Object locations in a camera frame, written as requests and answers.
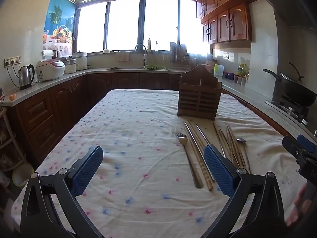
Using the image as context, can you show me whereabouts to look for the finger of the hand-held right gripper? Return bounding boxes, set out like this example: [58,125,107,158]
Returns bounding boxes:
[282,135,307,164]
[297,134,317,154]

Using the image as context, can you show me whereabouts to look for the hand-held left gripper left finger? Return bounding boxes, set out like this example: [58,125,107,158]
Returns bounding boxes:
[20,145,109,238]

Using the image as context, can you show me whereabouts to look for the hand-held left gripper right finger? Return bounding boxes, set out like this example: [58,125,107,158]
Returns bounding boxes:
[203,144,293,238]

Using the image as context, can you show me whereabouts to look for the wooden chopstick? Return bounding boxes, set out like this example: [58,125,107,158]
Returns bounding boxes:
[228,124,248,168]
[212,123,227,158]
[219,135,236,164]
[186,121,214,192]
[225,124,244,168]

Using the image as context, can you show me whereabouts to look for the metal spoon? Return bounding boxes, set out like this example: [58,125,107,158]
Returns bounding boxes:
[236,138,251,174]

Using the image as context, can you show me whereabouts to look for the metal fork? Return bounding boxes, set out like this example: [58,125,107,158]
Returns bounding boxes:
[175,132,204,189]

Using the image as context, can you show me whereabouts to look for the wooden utensil holder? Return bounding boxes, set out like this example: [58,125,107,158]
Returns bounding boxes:
[177,64,223,122]

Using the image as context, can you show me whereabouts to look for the person's right hand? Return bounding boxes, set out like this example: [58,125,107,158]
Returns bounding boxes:
[285,182,309,227]

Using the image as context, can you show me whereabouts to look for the gas stove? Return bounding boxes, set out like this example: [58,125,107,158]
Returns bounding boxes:
[265,95,310,127]

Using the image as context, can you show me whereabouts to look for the black wok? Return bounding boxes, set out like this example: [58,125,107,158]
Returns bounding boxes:
[263,62,317,107]

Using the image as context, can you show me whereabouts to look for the white bucket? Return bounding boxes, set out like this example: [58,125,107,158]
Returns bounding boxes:
[12,165,34,187]

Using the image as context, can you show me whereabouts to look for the wooden lower cabinets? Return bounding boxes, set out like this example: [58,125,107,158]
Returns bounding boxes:
[7,72,298,169]

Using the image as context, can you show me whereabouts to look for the wooden cabinets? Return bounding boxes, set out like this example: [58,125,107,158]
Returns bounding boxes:
[192,0,266,45]
[7,72,298,169]

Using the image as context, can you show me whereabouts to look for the floral white tablecloth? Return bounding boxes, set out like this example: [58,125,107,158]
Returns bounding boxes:
[11,89,307,238]

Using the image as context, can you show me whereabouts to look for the white storage rack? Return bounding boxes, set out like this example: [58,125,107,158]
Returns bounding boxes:
[0,107,28,171]

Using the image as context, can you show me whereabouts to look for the small white cooker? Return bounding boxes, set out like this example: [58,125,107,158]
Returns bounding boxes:
[64,58,80,74]

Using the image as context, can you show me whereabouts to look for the white pink rice cooker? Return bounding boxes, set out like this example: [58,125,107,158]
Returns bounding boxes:
[36,59,65,82]

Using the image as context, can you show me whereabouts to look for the large white rice cooker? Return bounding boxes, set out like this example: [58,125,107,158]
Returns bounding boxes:
[72,51,89,71]

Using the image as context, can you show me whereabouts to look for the steel electric kettle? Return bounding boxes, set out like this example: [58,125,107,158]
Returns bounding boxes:
[18,64,35,90]

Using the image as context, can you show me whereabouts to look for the hanging dish cloth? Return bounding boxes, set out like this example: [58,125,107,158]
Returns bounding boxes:
[114,52,131,62]

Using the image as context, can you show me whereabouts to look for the dish rack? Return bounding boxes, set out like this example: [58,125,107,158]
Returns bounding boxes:
[170,42,191,67]

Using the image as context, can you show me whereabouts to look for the curved sink faucet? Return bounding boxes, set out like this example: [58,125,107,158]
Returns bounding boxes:
[134,44,149,67]

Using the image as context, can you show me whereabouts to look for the wooden upper cabinets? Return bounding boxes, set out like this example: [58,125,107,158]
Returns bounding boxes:
[192,0,266,45]

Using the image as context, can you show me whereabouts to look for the range hood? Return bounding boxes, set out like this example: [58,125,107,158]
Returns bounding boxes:
[252,0,317,28]

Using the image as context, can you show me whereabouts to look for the kitchen window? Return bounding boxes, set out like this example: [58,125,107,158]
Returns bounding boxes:
[74,0,213,54]

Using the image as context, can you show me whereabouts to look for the kettle power cable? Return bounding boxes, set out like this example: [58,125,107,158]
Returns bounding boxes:
[6,64,21,89]

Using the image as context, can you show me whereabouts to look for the wall outlet strip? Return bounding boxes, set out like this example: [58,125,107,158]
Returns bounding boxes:
[4,57,22,67]

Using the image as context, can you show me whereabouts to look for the tropical fruit wall poster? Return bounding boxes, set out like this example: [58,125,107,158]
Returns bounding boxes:
[43,0,76,55]

